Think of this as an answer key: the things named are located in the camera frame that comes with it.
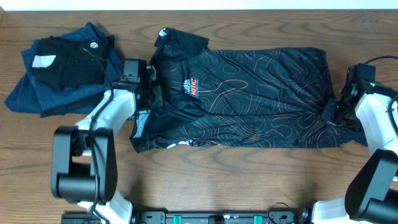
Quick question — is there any black jersey with orange lines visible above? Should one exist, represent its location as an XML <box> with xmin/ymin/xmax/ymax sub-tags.
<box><xmin>131</xmin><ymin>28</ymin><xmax>343</xmax><ymax>152</ymax></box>

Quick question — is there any black folded shirt on stack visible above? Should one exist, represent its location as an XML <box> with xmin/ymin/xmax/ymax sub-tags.
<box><xmin>30</xmin><ymin>37</ymin><xmax>111</xmax><ymax>90</ymax></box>

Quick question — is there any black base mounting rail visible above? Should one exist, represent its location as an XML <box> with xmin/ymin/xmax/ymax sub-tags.
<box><xmin>60</xmin><ymin>210</ymin><xmax>312</xmax><ymax>224</ymax></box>

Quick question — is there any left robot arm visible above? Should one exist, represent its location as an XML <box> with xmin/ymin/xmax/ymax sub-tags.
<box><xmin>51</xmin><ymin>58</ymin><xmax>162</xmax><ymax>224</ymax></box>

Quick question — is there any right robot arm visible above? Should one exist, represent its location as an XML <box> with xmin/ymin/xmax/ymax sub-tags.
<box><xmin>303</xmin><ymin>62</ymin><xmax>397</xmax><ymax>223</ymax></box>

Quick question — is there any blue folded garment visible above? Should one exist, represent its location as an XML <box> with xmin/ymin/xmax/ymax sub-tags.
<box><xmin>4</xmin><ymin>22</ymin><xmax>123</xmax><ymax>117</ymax></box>

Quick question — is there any dark garment at right edge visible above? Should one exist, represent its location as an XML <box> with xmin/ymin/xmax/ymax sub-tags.
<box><xmin>340</xmin><ymin>131</ymin><xmax>368</xmax><ymax>147</ymax></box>

